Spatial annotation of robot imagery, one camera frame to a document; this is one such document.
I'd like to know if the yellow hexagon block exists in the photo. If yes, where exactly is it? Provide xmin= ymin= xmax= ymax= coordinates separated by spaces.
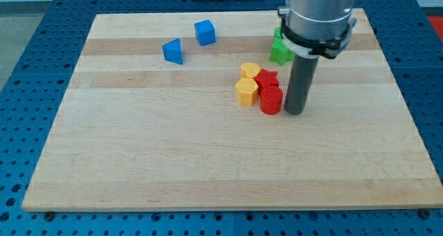
xmin=235 ymin=78 xmax=258 ymax=106

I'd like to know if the blue cube block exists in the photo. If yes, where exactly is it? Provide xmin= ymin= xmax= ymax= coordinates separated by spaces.
xmin=194 ymin=19 xmax=216 ymax=46

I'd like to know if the green star block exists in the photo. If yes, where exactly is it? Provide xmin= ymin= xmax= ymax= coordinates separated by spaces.
xmin=270 ymin=37 xmax=295 ymax=66

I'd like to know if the red cylinder block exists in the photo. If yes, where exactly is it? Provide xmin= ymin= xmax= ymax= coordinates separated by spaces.
xmin=260 ymin=86 xmax=283 ymax=115

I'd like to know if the wooden board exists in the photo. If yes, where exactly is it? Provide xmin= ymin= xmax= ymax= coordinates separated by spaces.
xmin=22 ymin=8 xmax=442 ymax=212

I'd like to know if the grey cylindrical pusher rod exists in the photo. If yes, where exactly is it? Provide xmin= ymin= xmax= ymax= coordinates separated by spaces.
xmin=284 ymin=55 xmax=318 ymax=115

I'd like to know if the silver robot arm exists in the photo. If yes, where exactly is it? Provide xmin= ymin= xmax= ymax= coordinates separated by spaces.
xmin=278 ymin=0 xmax=356 ymax=60

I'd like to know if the red star block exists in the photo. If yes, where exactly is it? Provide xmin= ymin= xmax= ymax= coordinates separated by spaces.
xmin=253 ymin=69 xmax=280 ymax=93

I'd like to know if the blue triangle block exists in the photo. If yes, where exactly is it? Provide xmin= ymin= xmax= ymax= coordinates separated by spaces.
xmin=162 ymin=38 xmax=183 ymax=64

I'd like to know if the green block behind arm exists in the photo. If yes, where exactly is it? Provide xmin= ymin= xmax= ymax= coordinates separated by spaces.
xmin=273 ymin=26 xmax=282 ymax=39

